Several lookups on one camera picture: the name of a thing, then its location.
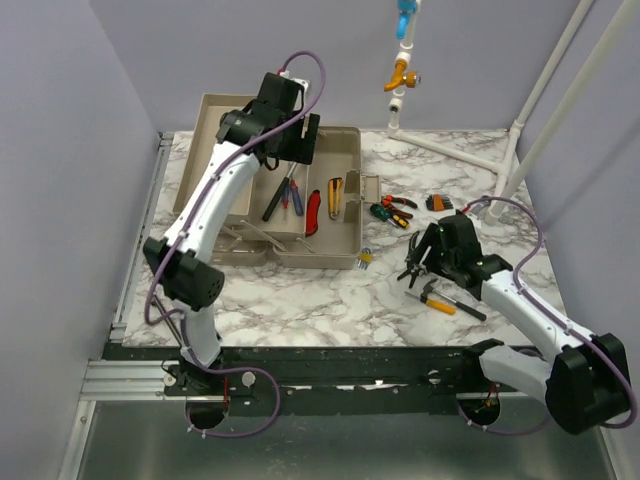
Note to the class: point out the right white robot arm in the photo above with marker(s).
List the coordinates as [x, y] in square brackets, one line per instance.
[545, 330]

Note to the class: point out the blue pipe valve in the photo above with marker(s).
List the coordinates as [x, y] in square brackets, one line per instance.
[406, 10]

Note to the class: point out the blue handled screwdriver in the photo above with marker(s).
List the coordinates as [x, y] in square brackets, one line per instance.
[297, 201]

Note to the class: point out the yellow hex key set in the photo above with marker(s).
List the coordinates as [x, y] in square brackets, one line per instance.
[365, 258]

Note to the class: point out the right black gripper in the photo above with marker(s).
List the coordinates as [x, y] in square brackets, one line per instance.
[432, 237]

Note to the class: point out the small red screwdriver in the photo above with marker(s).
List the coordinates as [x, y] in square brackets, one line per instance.
[285, 200]

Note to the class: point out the green handled screwdriver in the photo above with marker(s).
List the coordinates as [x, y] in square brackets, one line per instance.
[382, 213]

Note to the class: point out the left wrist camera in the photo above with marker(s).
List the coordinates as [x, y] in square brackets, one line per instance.
[306, 85]

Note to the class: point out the red folding knife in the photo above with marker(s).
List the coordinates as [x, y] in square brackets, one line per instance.
[312, 213]

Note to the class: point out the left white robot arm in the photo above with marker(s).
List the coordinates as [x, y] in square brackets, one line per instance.
[277, 124]

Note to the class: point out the orange black pliers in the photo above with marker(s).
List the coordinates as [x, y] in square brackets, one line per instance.
[392, 203]

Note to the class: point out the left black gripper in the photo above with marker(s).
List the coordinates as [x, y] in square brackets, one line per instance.
[301, 151]

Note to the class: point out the aluminium extrusion rail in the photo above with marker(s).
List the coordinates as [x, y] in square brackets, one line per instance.
[107, 380]

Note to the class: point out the black pruning shears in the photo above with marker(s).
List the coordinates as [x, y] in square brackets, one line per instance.
[419, 245]

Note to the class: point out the yellow utility knife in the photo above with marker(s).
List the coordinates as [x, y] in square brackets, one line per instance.
[334, 197]

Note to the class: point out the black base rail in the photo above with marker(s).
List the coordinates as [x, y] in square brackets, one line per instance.
[316, 381]

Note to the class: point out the small black pliers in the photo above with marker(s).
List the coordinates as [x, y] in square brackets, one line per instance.
[413, 271]

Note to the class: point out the small claw hammer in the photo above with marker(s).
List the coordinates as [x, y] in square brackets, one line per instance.
[430, 288]

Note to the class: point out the hex key set orange holder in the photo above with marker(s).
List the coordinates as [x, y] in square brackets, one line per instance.
[438, 203]

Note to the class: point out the orange brass tap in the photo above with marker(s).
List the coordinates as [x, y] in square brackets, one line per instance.
[403, 77]

